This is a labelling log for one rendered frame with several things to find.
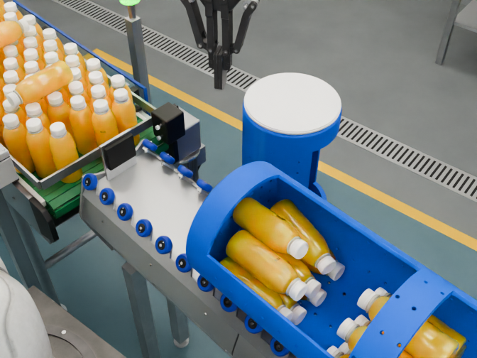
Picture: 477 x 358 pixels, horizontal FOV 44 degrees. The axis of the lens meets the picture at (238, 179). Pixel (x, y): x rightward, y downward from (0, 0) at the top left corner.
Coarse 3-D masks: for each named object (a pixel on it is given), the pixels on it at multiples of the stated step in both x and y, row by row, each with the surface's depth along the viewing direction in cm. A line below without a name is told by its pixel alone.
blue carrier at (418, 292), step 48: (240, 192) 116; (288, 192) 134; (192, 240) 119; (336, 240) 130; (384, 240) 112; (240, 288) 113; (336, 288) 130; (384, 288) 124; (432, 288) 101; (288, 336) 108; (336, 336) 125; (384, 336) 97
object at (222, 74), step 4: (220, 52) 99; (220, 56) 99; (220, 60) 99; (220, 64) 100; (220, 68) 100; (220, 72) 101; (224, 72) 103; (220, 76) 101; (224, 76) 103; (220, 80) 102; (224, 80) 104; (220, 84) 103; (224, 84) 104; (220, 88) 103
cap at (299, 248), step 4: (296, 240) 117; (300, 240) 117; (292, 244) 117; (296, 244) 117; (300, 244) 116; (304, 244) 117; (292, 248) 117; (296, 248) 116; (300, 248) 117; (304, 248) 118; (308, 248) 119; (292, 252) 117; (296, 252) 116; (300, 252) 117; (304, 252) 118; (296, 256) 117; (300, 256) 118
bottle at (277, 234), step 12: (240, 204) 126; (252, 204) 125; (240, 216) 125; (252, 216) 123; (264, 216) 122; (276, 216) 122; (252, 228) 123; (264, 228) 120; (276, 228) 119; (288, 228) 119; (264, 240) 121; (276, 240) 118; (288, 240) 118; (288, 252) 118
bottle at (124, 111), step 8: (112, 104) 166; (120, 104) 164; (128, 104) 165; (120, 112) 165; (128, 112) 166; (120, 120) 167; (128, 120) 167; (136, 120) 171; (120, 128) 169; (128, 128) 169; (136, 136) 173; (136, 144) 175
